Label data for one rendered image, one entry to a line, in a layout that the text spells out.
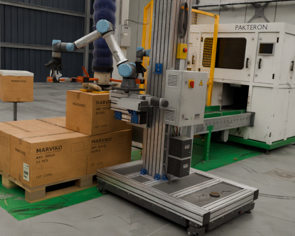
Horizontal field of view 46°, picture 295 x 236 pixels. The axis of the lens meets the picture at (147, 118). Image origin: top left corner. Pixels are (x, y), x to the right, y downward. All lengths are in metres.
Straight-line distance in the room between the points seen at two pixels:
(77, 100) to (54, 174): 0.77
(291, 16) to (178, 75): 9.90
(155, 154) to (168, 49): 0.96
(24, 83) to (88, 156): 2.00
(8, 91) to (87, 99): 1.93
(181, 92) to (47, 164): 1.35
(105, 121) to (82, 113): 0.25
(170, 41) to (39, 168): 1.60
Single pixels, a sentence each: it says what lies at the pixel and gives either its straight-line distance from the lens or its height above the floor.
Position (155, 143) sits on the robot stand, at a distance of 3.25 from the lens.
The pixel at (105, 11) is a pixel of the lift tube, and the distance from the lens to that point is 3.62.
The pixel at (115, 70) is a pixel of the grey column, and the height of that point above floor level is 1.13.
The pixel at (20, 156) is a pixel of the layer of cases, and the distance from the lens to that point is 3.34.
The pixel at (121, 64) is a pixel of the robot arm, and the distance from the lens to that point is 3.06.
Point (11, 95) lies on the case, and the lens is 5.17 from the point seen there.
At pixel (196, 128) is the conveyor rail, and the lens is 4.49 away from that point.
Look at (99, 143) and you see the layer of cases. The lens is 3.57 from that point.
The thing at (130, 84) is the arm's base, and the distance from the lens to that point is 3.20.
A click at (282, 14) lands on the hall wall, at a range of 12.78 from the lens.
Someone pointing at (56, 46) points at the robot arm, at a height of 1.37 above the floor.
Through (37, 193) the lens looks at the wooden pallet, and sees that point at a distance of 3.31.
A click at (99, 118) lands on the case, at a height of 0.70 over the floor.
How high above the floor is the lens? 1.30
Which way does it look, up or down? 9 degrees down
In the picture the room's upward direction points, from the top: 4 degrees clockwise
